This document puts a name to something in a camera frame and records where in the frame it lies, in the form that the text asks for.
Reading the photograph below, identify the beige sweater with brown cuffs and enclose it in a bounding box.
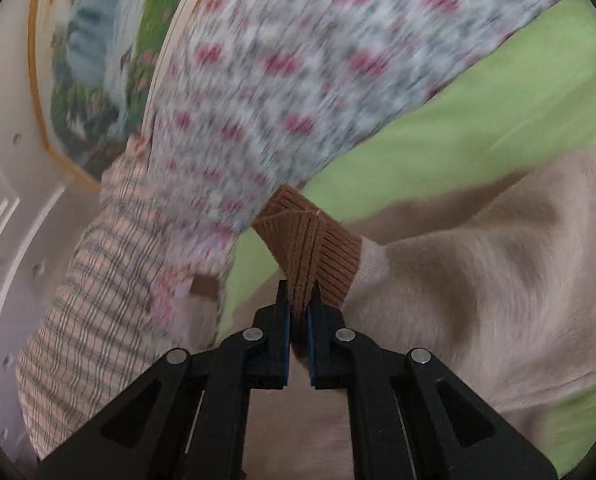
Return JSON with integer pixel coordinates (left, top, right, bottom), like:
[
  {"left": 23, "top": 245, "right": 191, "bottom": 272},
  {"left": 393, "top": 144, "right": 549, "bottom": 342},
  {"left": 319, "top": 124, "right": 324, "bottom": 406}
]
[{"left": 218, "top": 148, "right": 596, "bottom": 480}]

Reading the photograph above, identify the purple pink floral pillow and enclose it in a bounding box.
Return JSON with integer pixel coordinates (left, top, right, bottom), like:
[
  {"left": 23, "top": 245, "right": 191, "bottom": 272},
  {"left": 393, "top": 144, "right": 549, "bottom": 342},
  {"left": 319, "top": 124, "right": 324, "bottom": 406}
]
[{"left": 146, "top": 231, "right": 235, "bottom": 353}]

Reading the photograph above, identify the plaid checked blanket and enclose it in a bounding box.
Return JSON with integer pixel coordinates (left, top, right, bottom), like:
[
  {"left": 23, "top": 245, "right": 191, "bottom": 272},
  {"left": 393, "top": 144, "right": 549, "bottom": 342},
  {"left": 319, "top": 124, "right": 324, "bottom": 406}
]
[{"left": 16, "top": 156, "right": 164, "bottom": 458}]

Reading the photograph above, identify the green bed sheet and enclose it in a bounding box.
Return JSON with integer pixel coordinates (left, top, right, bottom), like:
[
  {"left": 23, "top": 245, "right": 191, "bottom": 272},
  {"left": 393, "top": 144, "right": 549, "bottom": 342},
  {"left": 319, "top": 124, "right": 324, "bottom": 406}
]
[{"left": 226, "top": 0, "right": 596, "bottom": 474}]

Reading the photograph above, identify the floral white red quilt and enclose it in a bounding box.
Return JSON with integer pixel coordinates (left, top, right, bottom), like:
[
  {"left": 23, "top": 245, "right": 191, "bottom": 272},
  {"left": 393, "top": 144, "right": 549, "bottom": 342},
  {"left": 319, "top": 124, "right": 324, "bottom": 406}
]
[{"left": 146, "top": 0, "right": 560, "bottom": 262}]

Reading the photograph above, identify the framed landscape painting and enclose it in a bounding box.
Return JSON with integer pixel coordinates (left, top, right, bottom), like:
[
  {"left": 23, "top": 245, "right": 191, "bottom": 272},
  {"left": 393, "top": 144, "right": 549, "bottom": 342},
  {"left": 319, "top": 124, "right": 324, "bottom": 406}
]
[{"left": 28, "top": 0, "right": 198, "bottom": 183}]

